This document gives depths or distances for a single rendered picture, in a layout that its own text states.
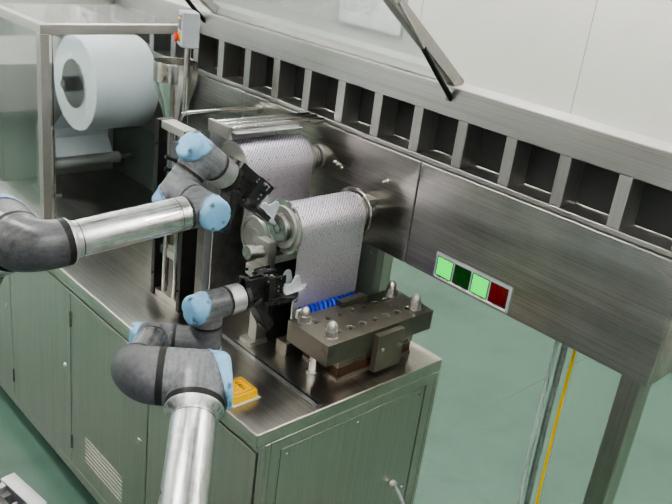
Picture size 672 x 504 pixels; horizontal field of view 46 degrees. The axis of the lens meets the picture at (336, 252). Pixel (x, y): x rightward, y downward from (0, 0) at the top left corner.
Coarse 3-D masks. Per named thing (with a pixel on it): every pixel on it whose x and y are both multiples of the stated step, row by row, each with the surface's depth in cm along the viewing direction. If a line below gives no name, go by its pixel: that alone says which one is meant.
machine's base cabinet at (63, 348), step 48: (0, 288) 302; (48, 288) 267; (0, 336) 312; (48, 336) 275; (96, 336) 246; (0, 384) 324; (48, 384) 283; (96, 384) 252; (432, 384) 228; (48, 432) 292; (96, 432) 259; (144, 432) 233; (336, 432) 205; (384, 432) 221; (96, 480) 267; (144, 480) 239; (240, 480) 198; (288, 480) 199; (336, 480) 213; (384, 480) 230
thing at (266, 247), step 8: (264, 240) 211; (272, 240) 212; (256, 248) 210; (264, 248) 211; (272, 248) 211; (264, 256) 212; (272, 256) 212; (248, 264) 213; (256, 264) 213; (264, 264) 213; (272, 264) 214; (248, 272) 214; (256, 328) 220; (240, 336) 222; (248, 336) 222; (256, 336) 221; (264, 336) 223; (248, 344) 220; (256, 344) 221
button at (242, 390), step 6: (240, 378) 200; (234, 384) 197; (240, 384) 198; (246, 384) 198; (234, 390) 195; (240, 390) 195; (246, 390) 196; (252, 390) 196; (234, 396) 193; (240, 396) 194; (246, 396) 195; (252, 396) 196; (234, 402) 193; (240, 402) 194
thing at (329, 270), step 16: (352, 240) 221; (304, 256) 210; (320, 256) 214; (336, 256) 219; (352, 256) 223; (304, 272) 212; (320, 272) 217; (336, 272) 221; (352, 272) 226; (320, 288) 219; (336, 288) 224; (352, 288) 229; (304, 304) 217
